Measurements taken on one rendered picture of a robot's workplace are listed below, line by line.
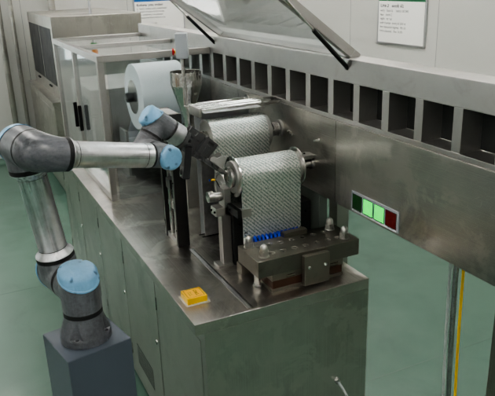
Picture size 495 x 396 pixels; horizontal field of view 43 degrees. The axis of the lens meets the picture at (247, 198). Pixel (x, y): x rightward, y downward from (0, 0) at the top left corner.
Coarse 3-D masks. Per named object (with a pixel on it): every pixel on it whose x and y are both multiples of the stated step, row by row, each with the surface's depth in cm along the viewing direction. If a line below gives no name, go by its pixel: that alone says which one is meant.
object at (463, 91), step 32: (160, 32) 370; (192, 32) 324; (224, 64) 294; (256, 64) 266; (288, 64) 239; (320, 64) 219; (352, 64) 202; (384, 64) 188; (416, 64) 185; (288, 96) 244; (320, 96) 231; (352, 96) 218; (384, 96) 190; (416, 96) 177; (448, 96) 165; (480, 96) 155; (384, 128) 193; (416, 128) 179; (448, 128) 178; (480, 128) 166; (480, 160) 159
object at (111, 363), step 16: (48, 336) 191; (112, 336) 190; (128, 336) 190; (48, 352) 192; (64, 352) 183; (80, 352) 183; (96, 352) 183; (112, 352) 186; (128, 352) 190; (64, 368) 182; (80, 368) 181; (96, 368) 184; (112, 368) 188; (128, 368) 191; (64, 384) 186; (80, 384) 182; (96, 384) 185; (112, 384) 189; (128, 384) 193
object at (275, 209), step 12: (252, 192) 220; (264, 192) 222; (276, 192) 224; (288, 192) 227; (300, 192) 229; (252, 204) 221; (264, 204) 224; (276, 204) 226; (288, 204) 228; (300, 204) 230; (252, 216) 223; (264, 216) 225; (276, 216) 227; (288, 216) 230; (300, 216) 232; (252, 228) 224; (264, 228) 226; (276, 228) 229; (288, 228) 231
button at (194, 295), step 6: (192, 288) 212; (198, 288) 212; (186, 294) 209; (192, 294) 209; (198, 294) 209; (204, 294) 208; (186, 300) 206; (192, 300) 206; (198, 300) 207; (204, 300) 208
